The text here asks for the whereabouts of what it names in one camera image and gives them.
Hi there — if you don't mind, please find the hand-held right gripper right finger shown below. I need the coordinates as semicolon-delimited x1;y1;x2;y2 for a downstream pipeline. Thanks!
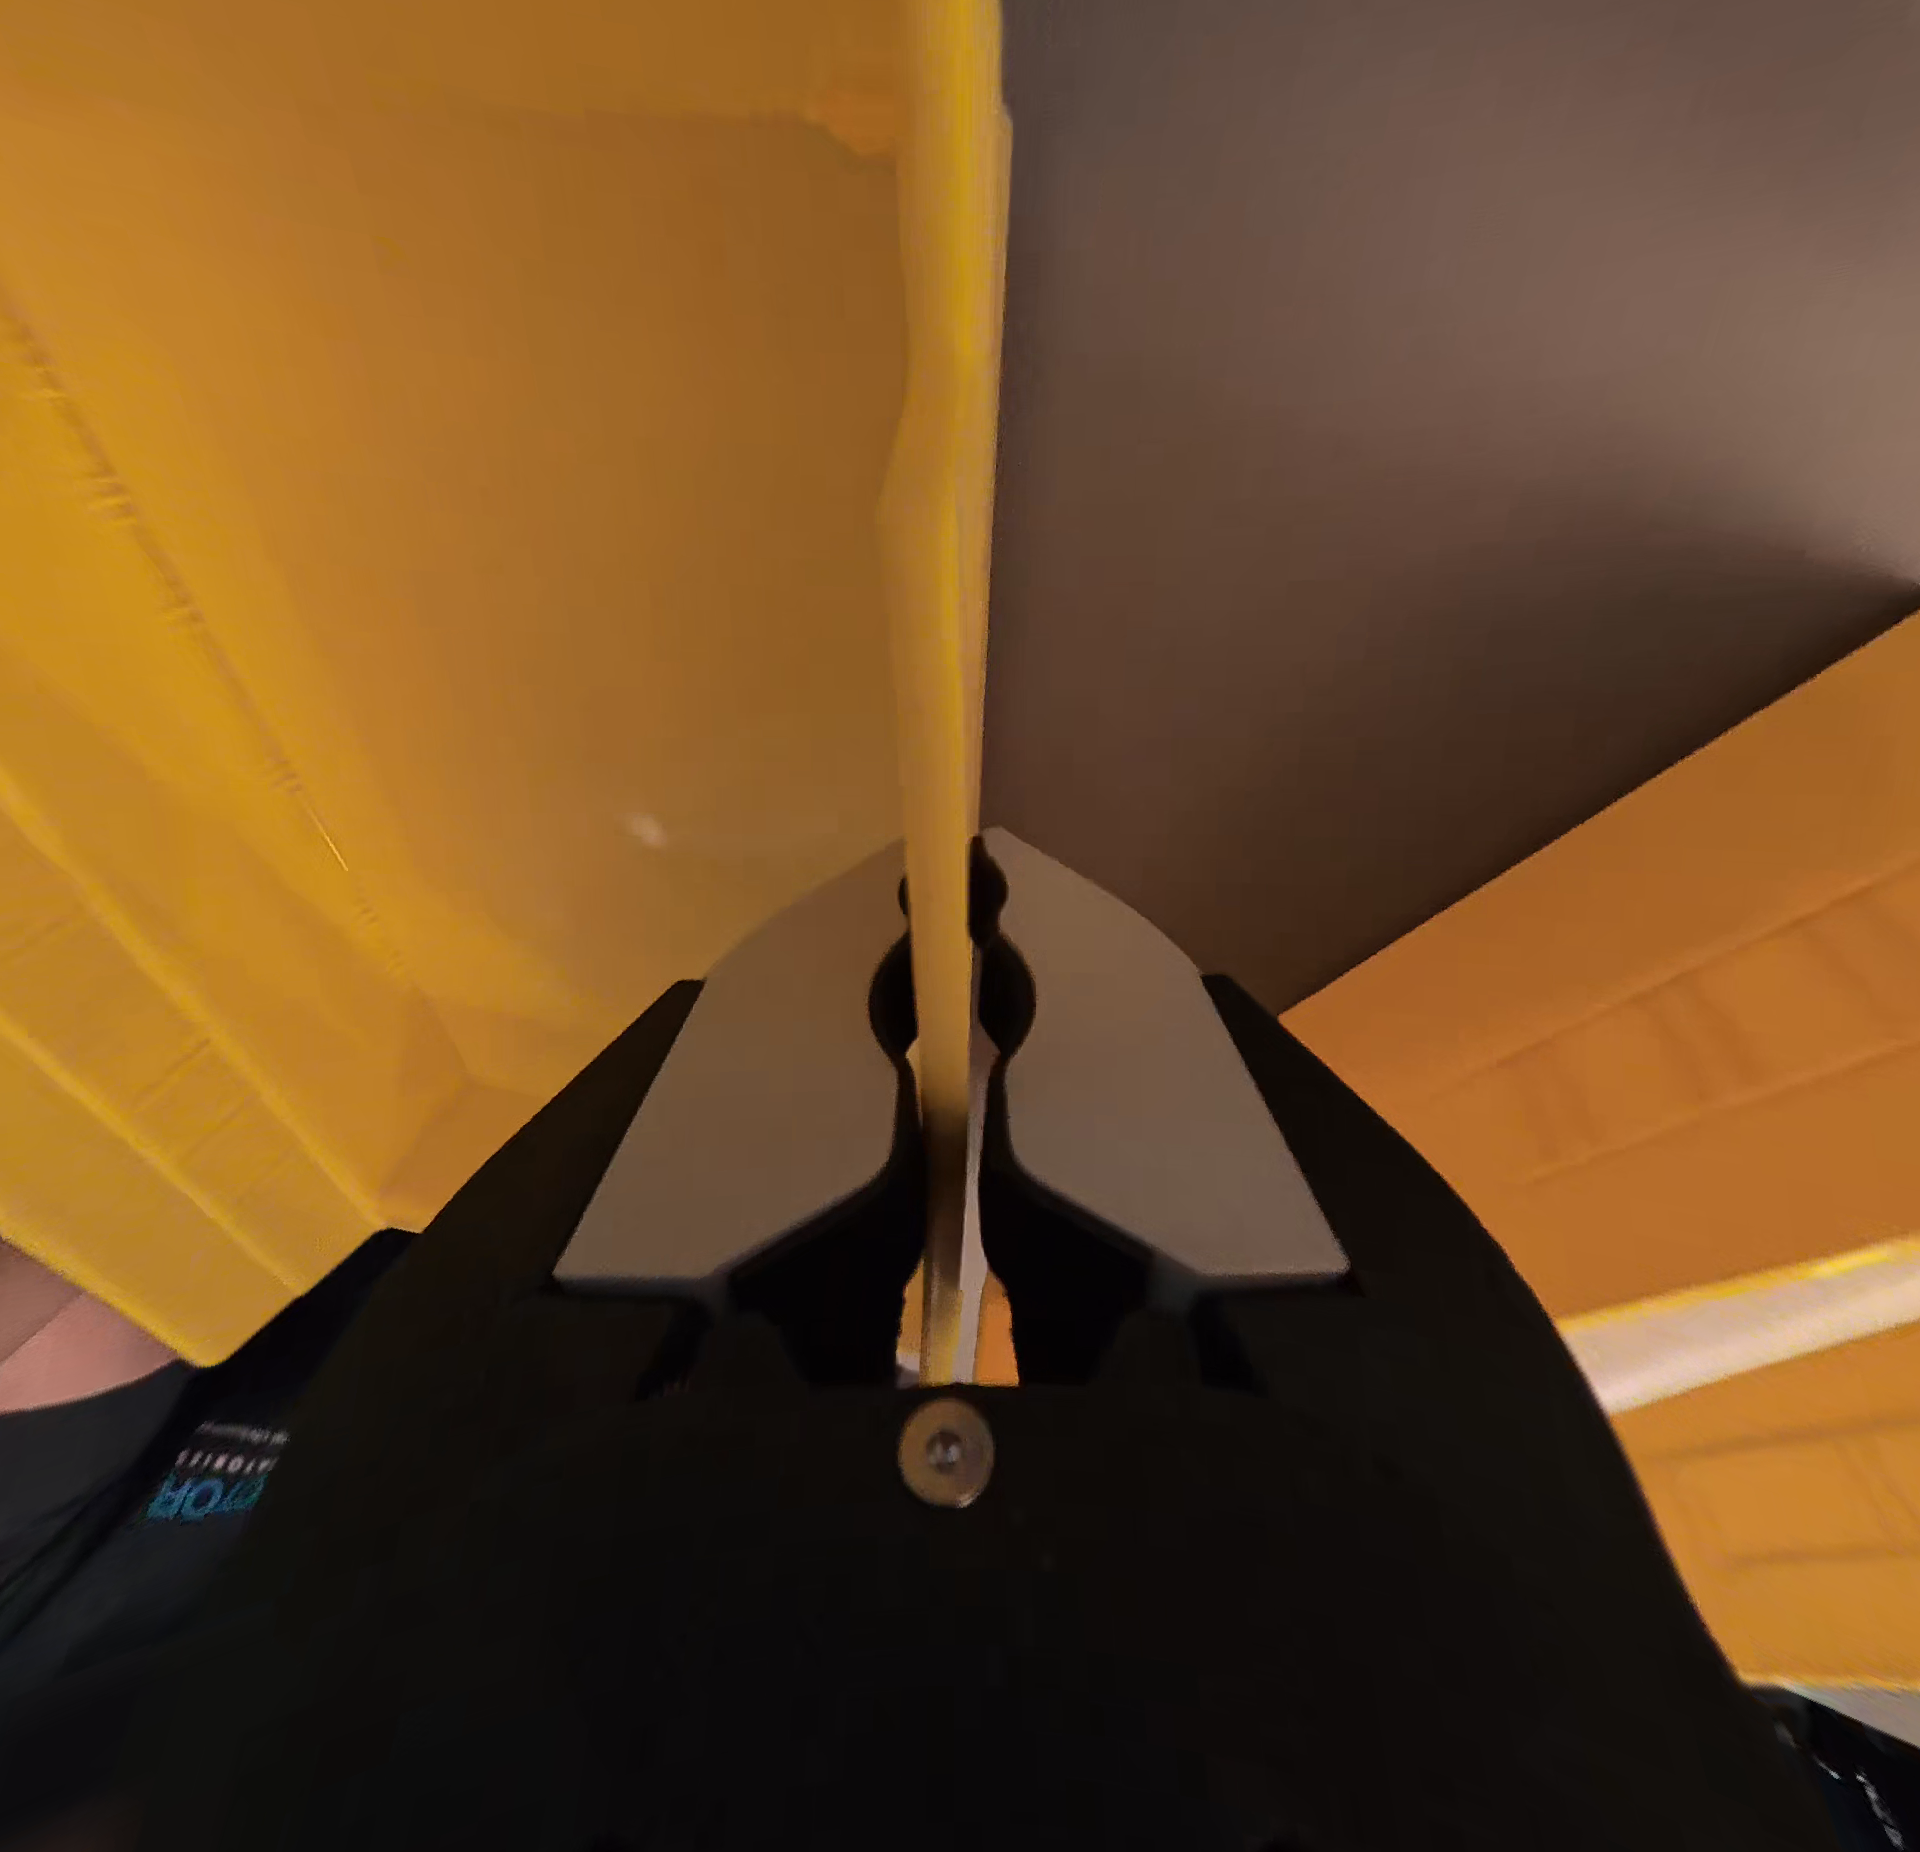
976;830;1352;1314

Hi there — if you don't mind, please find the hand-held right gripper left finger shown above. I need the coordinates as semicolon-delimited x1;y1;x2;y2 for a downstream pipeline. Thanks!
555;843;926;1321

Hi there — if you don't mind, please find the yellow plastic bin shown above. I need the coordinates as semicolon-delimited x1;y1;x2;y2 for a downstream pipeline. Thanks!
0;0;1015;1381
1276;618;1920;1692

